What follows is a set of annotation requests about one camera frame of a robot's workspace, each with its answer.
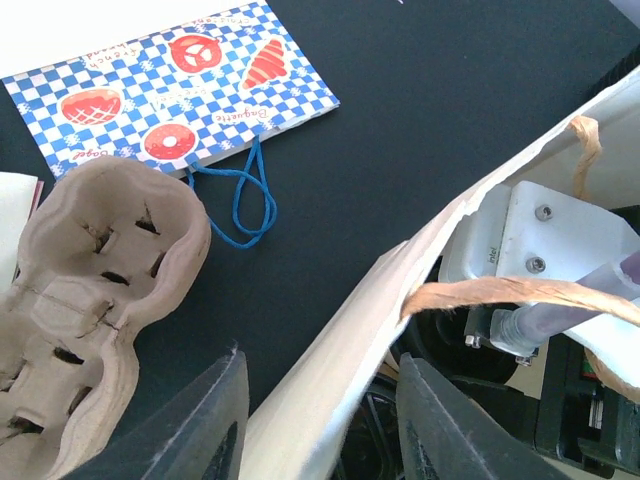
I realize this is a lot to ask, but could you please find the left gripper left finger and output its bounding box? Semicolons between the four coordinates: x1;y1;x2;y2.
65;349;249;480

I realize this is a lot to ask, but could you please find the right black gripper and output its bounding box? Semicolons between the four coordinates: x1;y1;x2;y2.
451;336;639;478

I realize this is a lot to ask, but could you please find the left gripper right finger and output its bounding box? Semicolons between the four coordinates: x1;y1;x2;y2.
396;354;567;480

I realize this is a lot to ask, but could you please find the cream paper bag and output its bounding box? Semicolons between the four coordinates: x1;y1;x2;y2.
239;72;639;479

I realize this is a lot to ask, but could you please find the light blue paper bag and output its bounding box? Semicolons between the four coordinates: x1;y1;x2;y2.
0;172;44;292

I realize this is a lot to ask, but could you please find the blue checkered bakery bag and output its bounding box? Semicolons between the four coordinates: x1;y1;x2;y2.
2;1;339;249

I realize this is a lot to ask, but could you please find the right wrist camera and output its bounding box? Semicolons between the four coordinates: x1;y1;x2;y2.
438;181;639;355

